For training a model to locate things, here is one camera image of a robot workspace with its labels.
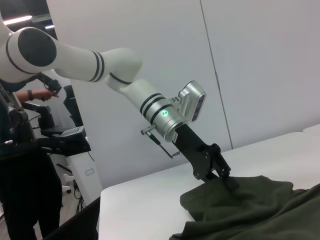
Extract black teleoperation handle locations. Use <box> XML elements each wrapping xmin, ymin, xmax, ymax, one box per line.
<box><xmin>37</xmin><ymin>72</ymin><xmax>62</xmax><ymax>101</ymax></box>

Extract dark green FREE t-shirt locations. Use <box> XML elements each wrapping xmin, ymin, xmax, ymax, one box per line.
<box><xmin>172</xmin><ymin>174</ymin><xmax>320</xmax><ymax>240</ymax></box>

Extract black floor cables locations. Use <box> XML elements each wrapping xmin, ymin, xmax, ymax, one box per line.
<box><xmin>72</xmin><ymin>179</ymin><xmax>87</xmax><ymax>208</ymax></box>

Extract grey keypad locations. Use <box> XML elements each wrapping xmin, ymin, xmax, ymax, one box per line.
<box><xmin>60</xmin><ymin>126</ymin><xmax>85</xmax><ymax>138</ymax></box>

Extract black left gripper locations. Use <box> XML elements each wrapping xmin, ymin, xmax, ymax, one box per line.
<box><xmin>173</xmin><ymin>123</ymin><xmax>240</xmax><ymax>191</ymax></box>

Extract person in dark clothes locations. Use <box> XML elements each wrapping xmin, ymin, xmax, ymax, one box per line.
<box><xmin>0</xmin><ymin>78</ymin><xmax>63</xmax><ymax>240</ymax></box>

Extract white console pedestal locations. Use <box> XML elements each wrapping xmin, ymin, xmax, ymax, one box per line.
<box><xmin>56</xmin><ymin>109</ymin><xmax>103</xmax><ymax>201</ymax></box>

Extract person's left forearm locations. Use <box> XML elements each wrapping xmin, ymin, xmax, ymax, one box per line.
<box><xmin>14</xmin><ymin>89</ymin><xmax>50</xmax><ymax>102</ymax></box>

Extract black cable with silver plug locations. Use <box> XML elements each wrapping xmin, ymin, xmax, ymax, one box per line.
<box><xmin>140</xmin><ymin>126</ymin><xmax>182</xmax><ymax>160</ymax></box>

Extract black console tray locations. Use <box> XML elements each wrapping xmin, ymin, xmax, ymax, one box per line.
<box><xmin>39</xmin><ymin>128</ymin><xmax>92</xmax><ymax>158</ymax></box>

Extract black flat panel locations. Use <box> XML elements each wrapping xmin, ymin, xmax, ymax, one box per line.
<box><xmin>43</xmin><ymin>197</ymin><xmax>101</xmax><ymax>240</ymax></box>

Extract black upright stand panel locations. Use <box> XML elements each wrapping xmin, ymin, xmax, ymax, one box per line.
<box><xmin>63</xmin><ymin>84</ymin><xmax>85</xmax><ymax>127</ymax></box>

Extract person's left hand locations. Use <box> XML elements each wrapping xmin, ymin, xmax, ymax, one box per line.
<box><xmin>41</xmin><ymin>89</ymin><xmax>60</xmax><ymax>101</ymax></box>

